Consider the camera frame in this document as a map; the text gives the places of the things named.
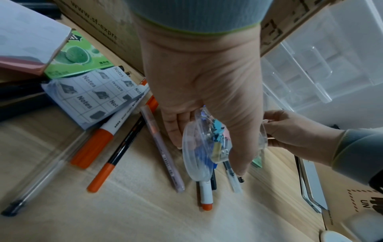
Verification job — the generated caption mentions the person's left hand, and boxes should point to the person's left hand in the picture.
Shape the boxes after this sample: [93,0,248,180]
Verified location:
[136,22,265,177]

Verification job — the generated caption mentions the printed notes pack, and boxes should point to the printed notes pack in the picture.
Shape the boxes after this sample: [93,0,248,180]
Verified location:
[41,66,150,130]

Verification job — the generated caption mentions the pile of colourful binder clips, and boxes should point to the pile of colourful binder clips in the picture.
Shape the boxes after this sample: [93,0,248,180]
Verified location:
[194,113,234,164]

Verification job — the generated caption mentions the clear ballpoint pen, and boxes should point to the clear ballpoint pen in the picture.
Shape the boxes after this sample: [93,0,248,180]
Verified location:
[1,132,87,217]

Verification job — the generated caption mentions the pink sticky note pad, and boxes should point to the pink sticky note pad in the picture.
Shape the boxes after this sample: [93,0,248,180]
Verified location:
[0,0,73,76]

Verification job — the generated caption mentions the grey smartphone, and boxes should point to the grey smartphone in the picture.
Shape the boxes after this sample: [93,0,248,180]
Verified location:
[294,154,330,210]

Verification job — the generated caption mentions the purple pen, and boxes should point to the purple pen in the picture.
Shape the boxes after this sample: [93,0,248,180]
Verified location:
[140,105,186,193]

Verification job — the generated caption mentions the white plastic drawer organizer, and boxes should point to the white plastic drawer organizer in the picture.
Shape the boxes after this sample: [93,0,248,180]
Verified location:
[260,0,383,130]

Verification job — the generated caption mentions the slim white marker red cap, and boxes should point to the slim white marker red cap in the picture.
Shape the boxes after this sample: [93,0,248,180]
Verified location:
[195,180,215,211]

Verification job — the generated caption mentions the clear plastic jar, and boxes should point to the clear plastic jar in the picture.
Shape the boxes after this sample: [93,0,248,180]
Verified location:
[182,105,269,182]

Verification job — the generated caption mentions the person's right hand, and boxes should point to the person's right hand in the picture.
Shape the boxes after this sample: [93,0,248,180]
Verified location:
[263,110,345,166]

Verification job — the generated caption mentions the fat white marker orange cap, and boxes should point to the fat white marker orange cap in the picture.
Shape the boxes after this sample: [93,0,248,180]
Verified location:
[70,78,150,170]

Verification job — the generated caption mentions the black marker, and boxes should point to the black marker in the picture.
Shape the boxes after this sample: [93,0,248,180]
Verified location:
[209,170,218,191]

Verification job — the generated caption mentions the taped brown cardboard box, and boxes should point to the taped brown cardboard box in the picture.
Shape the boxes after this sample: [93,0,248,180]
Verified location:
[53,0,342,76]

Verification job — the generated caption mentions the white controller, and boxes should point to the white controller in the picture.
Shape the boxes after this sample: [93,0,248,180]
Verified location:
[318,210,383,242]

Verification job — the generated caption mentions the thin black orange pen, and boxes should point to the thin black orange pen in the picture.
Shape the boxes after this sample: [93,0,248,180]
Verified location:
[87,94,158,193]

